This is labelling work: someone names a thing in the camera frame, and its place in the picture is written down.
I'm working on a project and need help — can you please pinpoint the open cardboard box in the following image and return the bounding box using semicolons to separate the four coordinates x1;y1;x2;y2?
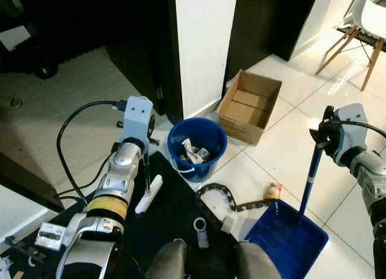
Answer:
217;69;283;147

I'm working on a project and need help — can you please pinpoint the blue plastic bucket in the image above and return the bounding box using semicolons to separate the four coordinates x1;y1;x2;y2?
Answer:
167;117;228;183

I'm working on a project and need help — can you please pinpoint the white brush with thin handle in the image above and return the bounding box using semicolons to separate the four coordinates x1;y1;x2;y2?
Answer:
135;147;163;214

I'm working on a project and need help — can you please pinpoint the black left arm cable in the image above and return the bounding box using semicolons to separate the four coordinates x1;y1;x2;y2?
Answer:
56;100;127;201

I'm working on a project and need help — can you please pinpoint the blue long-handled dustpan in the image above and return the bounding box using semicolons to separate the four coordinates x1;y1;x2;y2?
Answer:
244;143;329;279

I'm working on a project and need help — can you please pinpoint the white chair with wooden legs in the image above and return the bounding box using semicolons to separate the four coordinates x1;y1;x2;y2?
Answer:
315;0;386;91

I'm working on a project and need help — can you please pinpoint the brown slipper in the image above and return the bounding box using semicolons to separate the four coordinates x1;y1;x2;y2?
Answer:
0;96;23;111

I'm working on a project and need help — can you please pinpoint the black caster wheel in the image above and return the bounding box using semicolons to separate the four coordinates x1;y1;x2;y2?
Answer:
33;59;59;80

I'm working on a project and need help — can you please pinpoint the black foam puzzle mat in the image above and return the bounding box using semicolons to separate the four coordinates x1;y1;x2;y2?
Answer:
338;25;386;50

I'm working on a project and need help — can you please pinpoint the clear plastic packet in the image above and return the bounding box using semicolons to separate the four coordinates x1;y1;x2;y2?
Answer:
36;226;66;251

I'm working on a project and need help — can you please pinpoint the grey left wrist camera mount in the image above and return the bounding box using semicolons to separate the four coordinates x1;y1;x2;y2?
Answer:
119;97;154;153

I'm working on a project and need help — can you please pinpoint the grey metal ring tag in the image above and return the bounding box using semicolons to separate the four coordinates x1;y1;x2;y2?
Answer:
193;217;209;248

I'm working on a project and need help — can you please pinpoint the black plastic cable chain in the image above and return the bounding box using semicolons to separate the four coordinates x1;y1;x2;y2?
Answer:
196;182;279;231

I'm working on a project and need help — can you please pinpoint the grey robot leg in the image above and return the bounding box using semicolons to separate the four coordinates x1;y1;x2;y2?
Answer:
235;240;284;279
145;239;189;279

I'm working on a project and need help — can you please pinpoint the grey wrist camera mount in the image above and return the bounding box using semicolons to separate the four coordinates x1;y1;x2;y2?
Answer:
119;97;154;153
333;104;369;166

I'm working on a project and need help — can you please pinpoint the small colourful snack wrapper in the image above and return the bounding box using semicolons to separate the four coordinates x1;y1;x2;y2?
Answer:
267;182;284;200

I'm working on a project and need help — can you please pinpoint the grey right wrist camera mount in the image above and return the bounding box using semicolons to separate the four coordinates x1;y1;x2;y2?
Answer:
333;104;369;166

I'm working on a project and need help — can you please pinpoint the crumpled white paper trash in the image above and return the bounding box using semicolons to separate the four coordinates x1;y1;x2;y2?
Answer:
182;139;212;165

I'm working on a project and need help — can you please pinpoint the small white block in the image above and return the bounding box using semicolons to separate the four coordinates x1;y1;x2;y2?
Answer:
222;216;236;234

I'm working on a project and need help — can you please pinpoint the grey right robot leg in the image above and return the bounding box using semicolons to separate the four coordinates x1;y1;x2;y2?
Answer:
235;240;284;279

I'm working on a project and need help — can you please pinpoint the grey left robot leg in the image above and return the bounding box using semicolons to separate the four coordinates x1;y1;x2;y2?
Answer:
145;239;189;279

